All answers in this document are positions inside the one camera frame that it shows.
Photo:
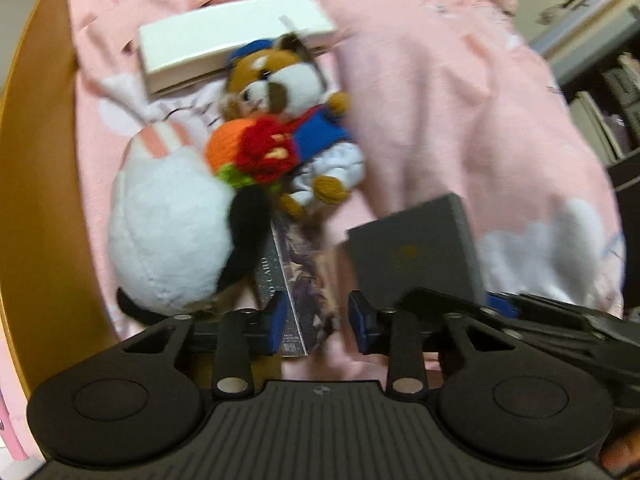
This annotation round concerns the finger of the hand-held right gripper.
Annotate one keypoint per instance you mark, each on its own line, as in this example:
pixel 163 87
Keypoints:
pixel 560 352
pixel 500 304

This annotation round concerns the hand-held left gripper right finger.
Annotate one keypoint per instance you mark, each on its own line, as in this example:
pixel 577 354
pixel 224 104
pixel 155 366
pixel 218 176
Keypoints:
pixel 361 325

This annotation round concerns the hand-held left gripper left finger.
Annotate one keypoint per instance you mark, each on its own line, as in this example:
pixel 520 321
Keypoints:
pixel 274 327

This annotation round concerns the purple card box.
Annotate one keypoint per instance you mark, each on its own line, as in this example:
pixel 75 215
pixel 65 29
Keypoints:
pixel 300 280

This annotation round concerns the white striped plush toy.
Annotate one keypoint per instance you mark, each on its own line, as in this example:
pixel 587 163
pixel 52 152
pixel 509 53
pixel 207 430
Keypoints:
pixel 165 230

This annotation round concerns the red panda plush toy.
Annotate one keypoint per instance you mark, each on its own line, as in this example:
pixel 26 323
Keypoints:
pixel 295 90

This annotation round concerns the yellow storage box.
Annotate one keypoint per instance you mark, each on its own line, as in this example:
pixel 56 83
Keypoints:
pixel 45 160

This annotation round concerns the grey square box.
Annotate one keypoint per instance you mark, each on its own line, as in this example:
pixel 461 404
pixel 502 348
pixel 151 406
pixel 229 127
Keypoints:
pixel 415 255

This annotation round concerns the orange red knitted flower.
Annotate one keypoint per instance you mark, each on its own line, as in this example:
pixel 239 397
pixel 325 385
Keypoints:
pixel 250 150

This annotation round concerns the pink printed blanket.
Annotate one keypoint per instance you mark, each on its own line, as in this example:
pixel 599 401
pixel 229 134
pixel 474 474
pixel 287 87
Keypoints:
pixel 450 85

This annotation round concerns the row of books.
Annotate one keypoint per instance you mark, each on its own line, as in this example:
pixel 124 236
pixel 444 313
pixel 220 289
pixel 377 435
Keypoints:
pixel 612 105

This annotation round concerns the dark bookshelf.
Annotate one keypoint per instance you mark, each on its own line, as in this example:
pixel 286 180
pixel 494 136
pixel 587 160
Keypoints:
pixel 590 50

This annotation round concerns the white long box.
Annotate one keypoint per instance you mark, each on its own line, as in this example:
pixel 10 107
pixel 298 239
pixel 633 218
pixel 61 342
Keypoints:
pixel 225 35

